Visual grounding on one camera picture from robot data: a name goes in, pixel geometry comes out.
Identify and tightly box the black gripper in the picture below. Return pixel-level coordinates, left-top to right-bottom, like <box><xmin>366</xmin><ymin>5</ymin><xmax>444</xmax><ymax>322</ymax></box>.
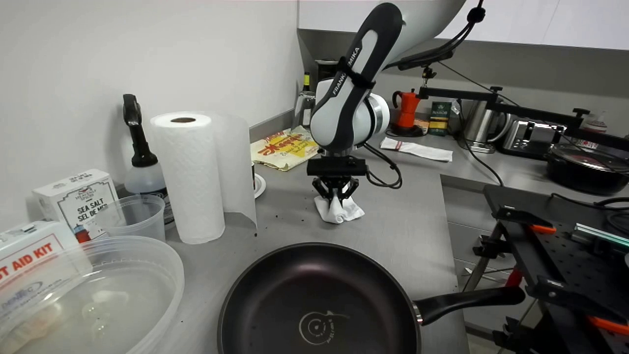
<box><xmin>305</xmin><ymin>153</ymin><xmax>370</xmax><ymax>202</ymax></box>

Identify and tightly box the white cloth with blue stripes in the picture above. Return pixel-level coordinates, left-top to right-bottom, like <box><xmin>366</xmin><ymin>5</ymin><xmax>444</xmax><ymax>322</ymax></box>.
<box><xmin>313</xmin><ymin>188</ymin><xmax>368</xmax><ymax>225</ymax></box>

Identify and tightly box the black nonstick frying pan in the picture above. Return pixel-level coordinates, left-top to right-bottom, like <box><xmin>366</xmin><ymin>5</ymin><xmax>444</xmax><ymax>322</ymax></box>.
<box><xmin>216</xmin><ymin>241</ymin><xmax>527</xmax><ymax>354</ymax></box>

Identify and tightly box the round white plate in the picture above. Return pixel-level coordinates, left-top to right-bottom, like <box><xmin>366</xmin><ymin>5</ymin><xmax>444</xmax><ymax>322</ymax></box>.
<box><xmin>252</xmin><ymin>170</ymin><xmax>269</xmax><ymax>200</ymax></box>

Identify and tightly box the small pale bottle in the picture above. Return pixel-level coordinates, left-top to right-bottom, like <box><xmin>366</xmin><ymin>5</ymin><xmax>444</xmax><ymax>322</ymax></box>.
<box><xmin>293</xmin><ymin>72</ymin><xmax>319</xmax><ymax>129</ymax></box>

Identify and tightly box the white folded towel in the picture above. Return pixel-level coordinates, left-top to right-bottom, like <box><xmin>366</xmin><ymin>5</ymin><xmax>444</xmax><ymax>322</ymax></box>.
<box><xmin>381</xmin><ymin>135</ymin><xmax>456</xmax><ymax>164</ymax></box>

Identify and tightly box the red moka pot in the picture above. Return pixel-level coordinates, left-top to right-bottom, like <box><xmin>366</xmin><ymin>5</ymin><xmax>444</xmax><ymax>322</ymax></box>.
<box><xmin>391</xmin><ymin>86</ymin><xmax>425</xmax><ymax>135</ymax></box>

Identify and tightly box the dark green tin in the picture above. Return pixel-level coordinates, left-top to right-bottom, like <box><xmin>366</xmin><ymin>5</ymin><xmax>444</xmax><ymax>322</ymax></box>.
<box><xmin>429</xmin><ymin>96</ymin><xmax>462</xmax><ymax>135</ymax></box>

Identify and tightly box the white paper towel roll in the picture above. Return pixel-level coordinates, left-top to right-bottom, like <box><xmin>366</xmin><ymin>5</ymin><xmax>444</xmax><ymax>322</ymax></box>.
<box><xmin>150</xmin><ymin>109</ymin><xmax>260</xmax><ymax>245</ymax></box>

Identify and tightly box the stainless steel kettle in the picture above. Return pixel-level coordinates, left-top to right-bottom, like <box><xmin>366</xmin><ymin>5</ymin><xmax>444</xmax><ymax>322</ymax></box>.
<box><xmin>464</xmin><ymin>99</ymin><xmax>509</xmax><ymax>149</ymax></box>

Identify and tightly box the small clear plastic container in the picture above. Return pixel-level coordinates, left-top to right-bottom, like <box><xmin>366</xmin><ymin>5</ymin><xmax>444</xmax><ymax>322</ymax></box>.
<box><xmin>116</xmin><ymin>192</ymin><xmax>169</xmax><ymax>241</ymax></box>

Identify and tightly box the spray bottle with black trigger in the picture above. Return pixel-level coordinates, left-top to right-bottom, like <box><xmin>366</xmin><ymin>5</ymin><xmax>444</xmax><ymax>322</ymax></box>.
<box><xmin>122</xmin><ymin>92</ymin><xmax>167</xmax><ymax>194</ymax></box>

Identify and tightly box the silver toaster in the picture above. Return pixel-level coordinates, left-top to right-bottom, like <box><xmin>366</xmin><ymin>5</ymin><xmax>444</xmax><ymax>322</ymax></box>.
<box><xmin>503</xmin><ymin>115</ymin><xmax>566</xmax><ymax>158</ymax></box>

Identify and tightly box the large clear plastic bowl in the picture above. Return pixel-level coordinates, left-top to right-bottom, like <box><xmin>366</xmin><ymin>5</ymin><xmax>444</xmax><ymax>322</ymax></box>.
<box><xmin>0</xmin><ymin>233</ymin><xmax>187</xmax><ymax>354</ymax></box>

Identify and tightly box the black skillet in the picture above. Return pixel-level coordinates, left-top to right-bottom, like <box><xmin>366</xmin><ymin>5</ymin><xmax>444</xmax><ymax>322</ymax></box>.
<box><xmin>547</xmin><ymin>139</ymin><xmax>629</xmax><ymax>196</ymax></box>

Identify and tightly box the white sea salt box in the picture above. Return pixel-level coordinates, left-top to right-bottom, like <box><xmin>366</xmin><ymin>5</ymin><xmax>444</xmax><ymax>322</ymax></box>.
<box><xmin>28</xmin><ymin>166</ymin><xmax>126</xmax><ymax>243</ymax></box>

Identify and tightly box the black perforated breadboard table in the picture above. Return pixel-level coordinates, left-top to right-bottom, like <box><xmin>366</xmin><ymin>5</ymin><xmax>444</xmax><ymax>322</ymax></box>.
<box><xmin>484</xmin><ymin>184</ymin><xmax>629</xmax><ymax>354</ymax></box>

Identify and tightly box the silver metal bar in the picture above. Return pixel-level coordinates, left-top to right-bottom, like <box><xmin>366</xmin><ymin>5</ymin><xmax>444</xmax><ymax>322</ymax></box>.
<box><xmin>574</xmin><ymin>219</ymin><xmax>629</xmax><ymax>249</ymax></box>

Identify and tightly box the white first aid kit box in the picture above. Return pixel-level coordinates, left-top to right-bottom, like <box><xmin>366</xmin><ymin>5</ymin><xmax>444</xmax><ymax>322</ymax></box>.
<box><xmin>0</xmin><ymin>217</ymin><xmax>94</xmax><ymax>316</ymax></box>

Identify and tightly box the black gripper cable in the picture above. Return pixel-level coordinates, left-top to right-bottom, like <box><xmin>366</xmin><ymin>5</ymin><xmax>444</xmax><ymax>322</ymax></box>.
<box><xmin>362</xmin><ymin>141</ymin><xmax>405</xmax><ymax>192</ymax></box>

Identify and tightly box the thin black camera cable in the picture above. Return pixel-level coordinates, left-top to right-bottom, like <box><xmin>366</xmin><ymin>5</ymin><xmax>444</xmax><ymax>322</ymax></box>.
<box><xmin>458</xmin><ymin>133</ymin><xmax>507</xmax><ymax>188</ymax></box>

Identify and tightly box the black articulated camera stand arm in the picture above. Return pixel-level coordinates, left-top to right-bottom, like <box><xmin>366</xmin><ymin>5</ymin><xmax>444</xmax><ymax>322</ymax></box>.
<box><xmin>419</xmin><ymin>64</ymin><xmax>629</xmax><ymax>149</ymax></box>

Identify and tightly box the black stereo camera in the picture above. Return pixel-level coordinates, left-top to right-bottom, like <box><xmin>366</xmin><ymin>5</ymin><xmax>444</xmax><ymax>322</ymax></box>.
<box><xmin>399</xmin><ymin>42</ymin><xmax>456</xmax><ymax>72</ymax></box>

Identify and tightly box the black clamp with orange handle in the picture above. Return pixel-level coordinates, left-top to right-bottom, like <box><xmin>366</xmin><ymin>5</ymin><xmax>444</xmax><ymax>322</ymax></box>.
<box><xmin>494</xmin><ymin>204</ymin><xmax>562</xmax><ymax>241</ymax></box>
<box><xmin>543</xmin><ymin>280</ymin><xmax>629</xmax><ymax>339</ymax></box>

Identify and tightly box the white wall cabinet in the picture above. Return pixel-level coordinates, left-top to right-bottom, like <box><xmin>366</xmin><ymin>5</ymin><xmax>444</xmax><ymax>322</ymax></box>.
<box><xmin>297</xmin><ymin>0</ymin><xmax>629</xmax><ymax>52</ymax></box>

